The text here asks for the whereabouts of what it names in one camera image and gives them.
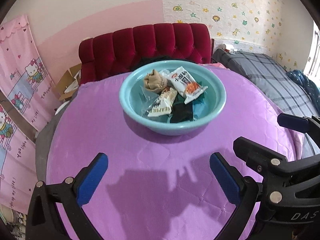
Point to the dark blue starry blanket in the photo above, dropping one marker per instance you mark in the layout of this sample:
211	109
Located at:
312	90

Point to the grey plaid bed cover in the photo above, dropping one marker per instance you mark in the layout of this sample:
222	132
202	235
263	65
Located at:
271	79

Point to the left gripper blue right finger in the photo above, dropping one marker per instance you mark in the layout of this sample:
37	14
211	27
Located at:
243	192

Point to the pink Hello Kitty curtain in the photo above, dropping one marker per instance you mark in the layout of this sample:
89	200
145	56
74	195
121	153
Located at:
29	89

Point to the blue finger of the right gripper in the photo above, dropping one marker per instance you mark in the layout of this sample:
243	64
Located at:
260	159
305	132

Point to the purple quilted table cover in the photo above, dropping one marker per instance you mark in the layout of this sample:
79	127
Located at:
156	186

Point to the beige brown sock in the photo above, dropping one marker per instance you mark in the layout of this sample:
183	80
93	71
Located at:
155	82

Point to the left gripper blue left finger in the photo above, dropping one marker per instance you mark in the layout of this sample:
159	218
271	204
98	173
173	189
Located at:
43	218

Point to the beige oatmeal sachet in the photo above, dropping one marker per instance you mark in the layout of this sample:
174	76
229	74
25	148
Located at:
163	104

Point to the clear zip bag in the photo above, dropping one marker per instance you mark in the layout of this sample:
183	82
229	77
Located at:
148	100

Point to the cardboard box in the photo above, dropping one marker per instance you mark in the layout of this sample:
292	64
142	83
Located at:
69	83

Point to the red velvet tufted sofa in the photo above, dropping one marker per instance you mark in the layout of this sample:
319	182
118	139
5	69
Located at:
121	51

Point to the white spicy snack packet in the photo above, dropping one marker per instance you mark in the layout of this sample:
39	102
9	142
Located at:
186	85

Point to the teal plastic basin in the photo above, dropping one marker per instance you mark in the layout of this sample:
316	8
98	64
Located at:
130	101

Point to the black glove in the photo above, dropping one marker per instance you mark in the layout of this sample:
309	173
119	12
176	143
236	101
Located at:
181	112

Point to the white plastic bag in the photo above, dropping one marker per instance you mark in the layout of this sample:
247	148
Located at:
165	73

